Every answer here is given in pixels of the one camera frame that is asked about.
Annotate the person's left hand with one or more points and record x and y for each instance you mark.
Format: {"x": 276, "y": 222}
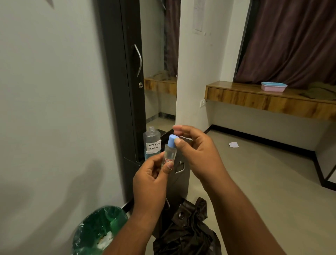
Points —
{"x": 147, "y": 186}

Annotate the person's right hand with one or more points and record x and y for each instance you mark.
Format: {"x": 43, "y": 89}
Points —
{"x": 203, "y": 155}

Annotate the person's right thumb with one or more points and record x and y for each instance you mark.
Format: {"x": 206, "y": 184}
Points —
{"x": 181, "y": 146}

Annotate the person's left thumb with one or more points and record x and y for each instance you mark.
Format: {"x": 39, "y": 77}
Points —
{"x": 167, "y": 169}

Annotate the blue bottle cap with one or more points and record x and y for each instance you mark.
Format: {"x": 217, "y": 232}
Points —
{"x": 172, "y": 140}

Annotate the small clear bottle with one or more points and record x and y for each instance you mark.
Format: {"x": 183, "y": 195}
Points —
{"x": 168, "y": 153}

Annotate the person's right forearm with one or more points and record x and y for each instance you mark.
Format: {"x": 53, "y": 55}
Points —
{"x": 236, "y": 220}

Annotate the person's left forearm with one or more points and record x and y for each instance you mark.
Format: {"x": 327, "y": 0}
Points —
{"x": 131, "y": 233}

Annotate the grey drawer unit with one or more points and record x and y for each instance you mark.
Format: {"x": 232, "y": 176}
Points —
{"x": 181, "y": 181}

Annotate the large clear bottle white label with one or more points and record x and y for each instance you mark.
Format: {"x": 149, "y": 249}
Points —
{"x": 151, "y": 143}

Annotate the white paper scrap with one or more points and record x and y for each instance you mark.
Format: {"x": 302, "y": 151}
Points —
{"x": 233, "y": 144}

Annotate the dark crumpled plastic bag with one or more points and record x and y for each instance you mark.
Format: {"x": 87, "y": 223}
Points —
{"x": 186, "y": 231}

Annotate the wardrobe mirror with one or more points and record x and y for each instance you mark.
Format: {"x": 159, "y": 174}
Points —
{"x": 157, "y": 65}

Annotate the dark wardrobe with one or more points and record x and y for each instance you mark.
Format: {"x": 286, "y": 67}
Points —
{"x": 120, "y": 78}

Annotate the green bin with plastic liner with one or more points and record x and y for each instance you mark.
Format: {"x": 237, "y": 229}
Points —
{"x": 99, "y": 231}

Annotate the pink box with blue lid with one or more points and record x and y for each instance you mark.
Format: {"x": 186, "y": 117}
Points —
{"x": 273, "y": 87}

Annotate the olive green cloth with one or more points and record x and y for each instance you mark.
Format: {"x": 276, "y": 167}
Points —
{"x": 319, "y": 90}

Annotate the dark maroon curtain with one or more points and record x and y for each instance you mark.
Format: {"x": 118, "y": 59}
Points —
{"x": 288, "y": 42}

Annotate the white wall socket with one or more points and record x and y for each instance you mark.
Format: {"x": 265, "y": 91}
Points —
{"x": 202, "y": 103}

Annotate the wooden wall shelf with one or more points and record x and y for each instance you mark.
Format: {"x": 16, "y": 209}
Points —
{"x": 262, "y": 98}

